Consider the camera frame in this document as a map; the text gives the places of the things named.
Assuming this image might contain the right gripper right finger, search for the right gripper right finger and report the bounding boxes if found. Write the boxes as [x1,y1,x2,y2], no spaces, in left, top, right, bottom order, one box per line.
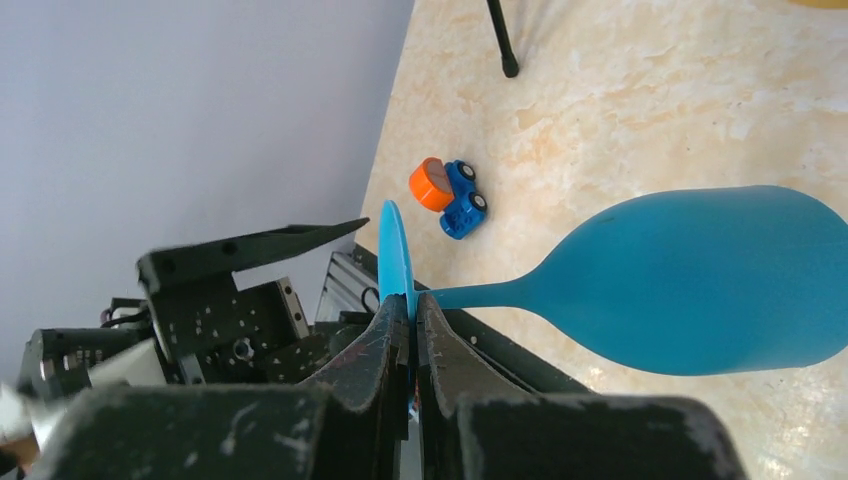
[415,293,750,480]

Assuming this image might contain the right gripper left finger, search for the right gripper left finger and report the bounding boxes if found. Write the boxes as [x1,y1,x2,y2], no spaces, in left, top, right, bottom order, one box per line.
[31,295,407,479]

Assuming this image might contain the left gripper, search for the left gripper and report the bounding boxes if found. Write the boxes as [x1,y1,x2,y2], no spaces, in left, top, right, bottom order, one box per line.
[136,217,369,385]

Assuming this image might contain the blue plastic goblet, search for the blue plastic goblet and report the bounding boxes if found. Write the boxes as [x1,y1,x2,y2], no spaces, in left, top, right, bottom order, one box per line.
[377,185,848,378]

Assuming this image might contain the orange plastic goblet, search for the orange plastic goblet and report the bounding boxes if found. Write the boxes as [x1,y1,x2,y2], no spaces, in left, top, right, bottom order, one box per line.
[790,0,848,10]

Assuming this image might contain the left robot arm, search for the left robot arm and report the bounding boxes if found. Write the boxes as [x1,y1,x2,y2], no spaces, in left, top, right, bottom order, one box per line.
[1,219,362,470]

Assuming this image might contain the blue orange toy car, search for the blue orange toy car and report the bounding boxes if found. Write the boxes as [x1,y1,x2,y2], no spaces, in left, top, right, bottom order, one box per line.
[408,157,488,240]

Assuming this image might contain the black music stand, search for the black music stand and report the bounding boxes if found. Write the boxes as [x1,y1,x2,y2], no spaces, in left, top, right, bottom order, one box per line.
[486,0,520,78]

